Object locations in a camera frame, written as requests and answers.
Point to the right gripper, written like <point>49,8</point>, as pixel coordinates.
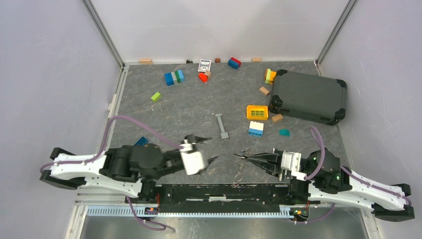
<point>259,160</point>

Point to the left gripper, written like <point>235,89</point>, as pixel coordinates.
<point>196,139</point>

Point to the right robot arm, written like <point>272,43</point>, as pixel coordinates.
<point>321,178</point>

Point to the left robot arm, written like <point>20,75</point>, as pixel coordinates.
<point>124,169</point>

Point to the grey toy axle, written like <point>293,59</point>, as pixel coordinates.
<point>223,133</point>

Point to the white and blue brick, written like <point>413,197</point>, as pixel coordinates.
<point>256,129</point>

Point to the teal small block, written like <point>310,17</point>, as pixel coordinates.
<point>284,132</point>

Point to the yellow window brick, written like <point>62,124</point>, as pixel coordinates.
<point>254,112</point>

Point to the dark blue flat brick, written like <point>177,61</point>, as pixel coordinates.
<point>141,142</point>

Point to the lime green block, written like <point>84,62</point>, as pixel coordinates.
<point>156,97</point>

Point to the tan wooden block near case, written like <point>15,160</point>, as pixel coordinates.
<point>264,90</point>

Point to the red orange brick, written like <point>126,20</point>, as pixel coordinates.
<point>203,77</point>

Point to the blue grey green brick stack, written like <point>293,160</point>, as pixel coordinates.
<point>174,77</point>

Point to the dark grey hard case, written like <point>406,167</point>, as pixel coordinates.
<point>308,97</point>

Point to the playing card box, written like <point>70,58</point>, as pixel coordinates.
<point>204,65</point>

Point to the orange green brown brick stack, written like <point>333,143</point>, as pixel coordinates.
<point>269,76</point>

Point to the red and blue brick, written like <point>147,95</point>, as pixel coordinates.
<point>234,63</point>

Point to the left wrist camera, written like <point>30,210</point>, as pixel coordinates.
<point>193,161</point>

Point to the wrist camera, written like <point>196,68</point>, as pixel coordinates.
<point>193,161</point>
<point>291,166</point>

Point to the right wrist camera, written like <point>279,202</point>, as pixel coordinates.
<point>291,166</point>

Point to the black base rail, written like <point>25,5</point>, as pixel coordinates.
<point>222,198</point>

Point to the tan wooden block at wall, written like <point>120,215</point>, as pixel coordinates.
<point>145,61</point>

